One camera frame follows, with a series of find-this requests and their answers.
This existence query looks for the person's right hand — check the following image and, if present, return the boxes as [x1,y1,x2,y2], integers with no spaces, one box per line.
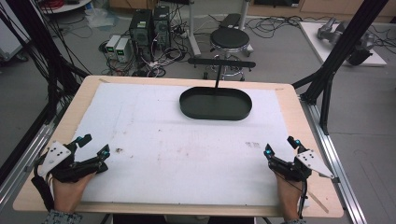
[275,173,304,222]

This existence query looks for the black floor cables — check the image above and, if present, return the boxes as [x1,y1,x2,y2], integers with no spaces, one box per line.
[245,14,316,40]

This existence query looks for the computer towers on floor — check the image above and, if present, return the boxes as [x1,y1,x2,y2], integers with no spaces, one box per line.
[98,6,191,78]

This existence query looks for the white metal stand leg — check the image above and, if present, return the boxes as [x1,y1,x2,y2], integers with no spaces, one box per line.
[237,0,255,58]
[186,0,203,58]

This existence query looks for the aluminium rail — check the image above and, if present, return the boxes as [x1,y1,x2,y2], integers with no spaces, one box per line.
[298,95,369,224]
[0,102,68,213]

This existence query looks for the black flat case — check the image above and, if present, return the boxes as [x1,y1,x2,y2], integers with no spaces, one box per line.
[219,12,243,30]

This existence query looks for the person's left hand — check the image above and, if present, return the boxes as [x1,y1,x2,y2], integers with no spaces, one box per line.
[51,172,96,216]

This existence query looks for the black computer tower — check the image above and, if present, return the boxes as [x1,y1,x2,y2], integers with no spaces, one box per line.
[151,5,172,51]
[128,8,154,63]

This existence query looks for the white floor board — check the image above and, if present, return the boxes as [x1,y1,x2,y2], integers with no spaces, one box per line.
[298,21,389,67]

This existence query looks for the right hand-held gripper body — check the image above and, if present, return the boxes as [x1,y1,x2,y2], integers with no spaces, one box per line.
[267,149,335,183]

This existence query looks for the black metal frame stand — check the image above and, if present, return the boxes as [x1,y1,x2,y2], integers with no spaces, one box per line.
[291,0,390,136]
[5,0,92,123]

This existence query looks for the white table mat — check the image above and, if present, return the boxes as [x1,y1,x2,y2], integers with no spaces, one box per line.
[72,81,311,208]

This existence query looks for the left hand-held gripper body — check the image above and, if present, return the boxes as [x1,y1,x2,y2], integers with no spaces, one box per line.
[32,140,110,185]

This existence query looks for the white round table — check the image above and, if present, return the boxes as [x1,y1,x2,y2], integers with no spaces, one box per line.
[38,0,93,15]

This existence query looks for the black oval tray with stand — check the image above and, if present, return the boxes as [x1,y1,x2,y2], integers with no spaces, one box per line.
[178,57,257,122]

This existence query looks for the clear plastic bag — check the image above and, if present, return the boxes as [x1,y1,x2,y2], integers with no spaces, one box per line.
[83,7,120,30]

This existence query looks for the black wrist strap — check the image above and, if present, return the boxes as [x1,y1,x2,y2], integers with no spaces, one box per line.
[30,175,56,213]

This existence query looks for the black round stool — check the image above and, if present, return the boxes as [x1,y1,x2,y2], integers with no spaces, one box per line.
[203,27,254,81]

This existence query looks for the beige tape strip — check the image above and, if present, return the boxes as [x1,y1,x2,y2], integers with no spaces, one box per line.
[307,190,330,215]

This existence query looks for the white power supply box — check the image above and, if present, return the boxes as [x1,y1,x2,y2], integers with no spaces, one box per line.
[105,34,122,54]
[114,37,132,63]

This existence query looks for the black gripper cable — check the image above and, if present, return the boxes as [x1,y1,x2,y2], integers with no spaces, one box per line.
[296,179,309,219]

